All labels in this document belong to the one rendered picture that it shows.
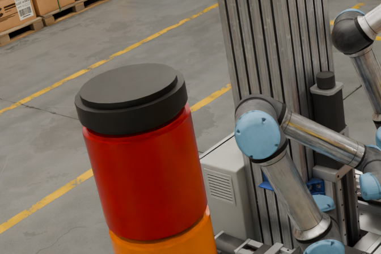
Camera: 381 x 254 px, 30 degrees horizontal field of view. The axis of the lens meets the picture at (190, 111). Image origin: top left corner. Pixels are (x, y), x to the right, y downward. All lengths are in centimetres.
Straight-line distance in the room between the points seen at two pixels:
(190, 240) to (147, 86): 8
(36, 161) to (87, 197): 86
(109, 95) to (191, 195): 6
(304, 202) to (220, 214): 71
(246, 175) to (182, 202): 221
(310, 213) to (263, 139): 28
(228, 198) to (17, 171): 336
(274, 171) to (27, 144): 437
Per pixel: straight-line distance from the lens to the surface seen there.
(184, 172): 32
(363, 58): 257
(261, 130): 186
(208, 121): 579
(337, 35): 244
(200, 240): 34
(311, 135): 205
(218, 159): 259
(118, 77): 32
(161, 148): 31
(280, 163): 193
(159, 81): 31
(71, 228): 479
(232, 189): 254
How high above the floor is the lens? 245
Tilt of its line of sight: 24 degrees down
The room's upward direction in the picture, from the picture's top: 11 degrees counter-clockwise
